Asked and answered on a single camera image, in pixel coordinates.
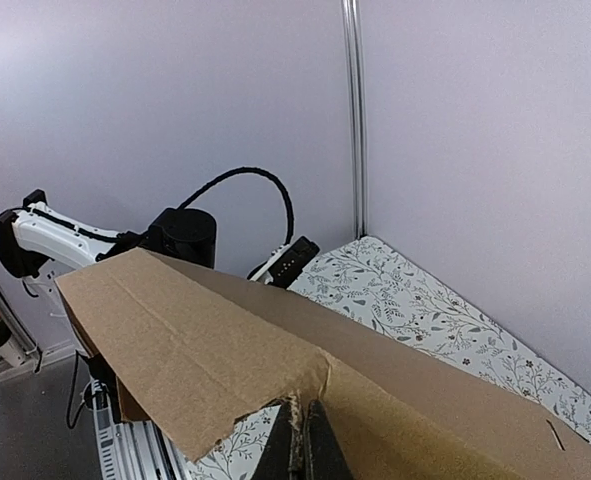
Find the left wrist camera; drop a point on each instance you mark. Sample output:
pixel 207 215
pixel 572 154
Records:
pixel 285 264

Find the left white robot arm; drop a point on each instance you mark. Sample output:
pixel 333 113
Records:
pixel 34 237

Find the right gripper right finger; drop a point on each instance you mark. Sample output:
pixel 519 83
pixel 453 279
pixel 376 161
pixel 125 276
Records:
pixel 323 457

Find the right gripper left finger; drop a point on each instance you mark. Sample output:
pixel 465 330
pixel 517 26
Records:
pixel 282 457

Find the brown cardboard box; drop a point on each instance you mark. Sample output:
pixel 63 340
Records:
pixel 198 349

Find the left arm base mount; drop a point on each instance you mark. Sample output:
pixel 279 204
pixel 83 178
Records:
pixel 100 392

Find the floral patterned table mat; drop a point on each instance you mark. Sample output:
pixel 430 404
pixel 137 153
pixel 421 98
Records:
pixel 372 308

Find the left aluminium corner post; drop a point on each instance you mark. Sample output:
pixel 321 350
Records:
pixel 357 110

